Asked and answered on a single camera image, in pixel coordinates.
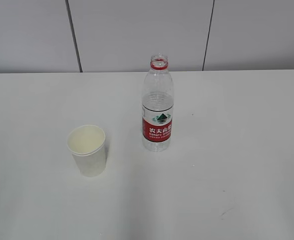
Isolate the clear Nongfu Spring water bottle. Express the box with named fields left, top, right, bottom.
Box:
left=141, top=53, right=174, bottom=152

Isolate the white paper cup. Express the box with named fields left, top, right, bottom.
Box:
left=67, top=125, right=107, bottom=177

